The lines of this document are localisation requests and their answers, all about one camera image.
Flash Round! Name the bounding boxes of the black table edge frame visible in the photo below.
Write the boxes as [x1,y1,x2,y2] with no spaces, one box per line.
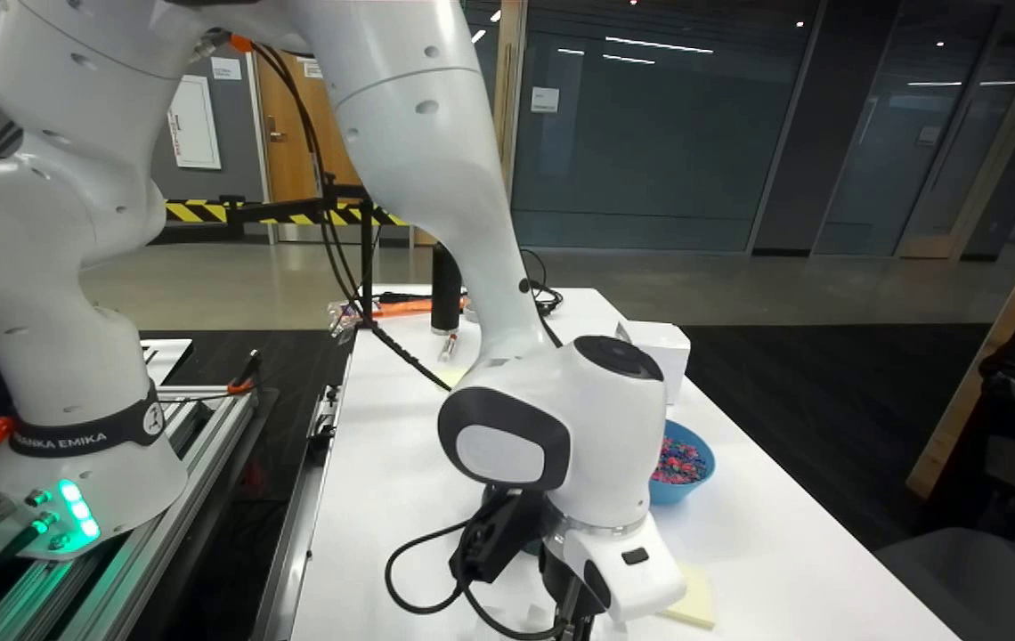
[244,327,354,641]

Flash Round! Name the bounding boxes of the yellow sticky note pad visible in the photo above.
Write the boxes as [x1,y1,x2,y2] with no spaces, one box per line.
[651,568,724,634]

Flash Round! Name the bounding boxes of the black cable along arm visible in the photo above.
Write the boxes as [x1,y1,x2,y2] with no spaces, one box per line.
[244,40,464,397]

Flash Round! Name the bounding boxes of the wooden pillar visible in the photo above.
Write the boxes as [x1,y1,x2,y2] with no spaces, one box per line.
[486,0,530,225]

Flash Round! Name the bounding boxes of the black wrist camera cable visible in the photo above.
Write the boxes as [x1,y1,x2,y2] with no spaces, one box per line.
[382,517,568,641]

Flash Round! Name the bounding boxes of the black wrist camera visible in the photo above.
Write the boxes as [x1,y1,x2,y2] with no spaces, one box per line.
[448,489,557,587]

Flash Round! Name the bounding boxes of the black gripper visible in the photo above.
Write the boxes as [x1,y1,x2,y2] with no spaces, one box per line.
[538,537,618,641]

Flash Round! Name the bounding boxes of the yellow black hazard barrier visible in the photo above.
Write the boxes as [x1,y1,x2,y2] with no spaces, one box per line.
[164,194,411,231]

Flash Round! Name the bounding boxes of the wooden door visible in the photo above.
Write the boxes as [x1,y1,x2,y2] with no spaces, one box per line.
[244,47,360,206]

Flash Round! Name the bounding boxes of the black camera stand post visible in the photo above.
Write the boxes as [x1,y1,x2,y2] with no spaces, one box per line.
[428,241,467,335]

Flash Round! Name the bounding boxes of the grey chair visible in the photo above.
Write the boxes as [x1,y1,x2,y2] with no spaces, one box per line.
[877,443,1015,641]

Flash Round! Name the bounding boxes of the blue bowl colourful candies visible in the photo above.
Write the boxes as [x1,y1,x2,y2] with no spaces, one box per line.
[646,418,719,508]

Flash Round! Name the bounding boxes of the white wall poster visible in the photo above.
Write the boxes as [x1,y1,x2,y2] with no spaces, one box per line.
[164,73,229,174]

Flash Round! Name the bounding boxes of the white box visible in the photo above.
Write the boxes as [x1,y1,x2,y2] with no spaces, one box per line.
[618,319,694,404]

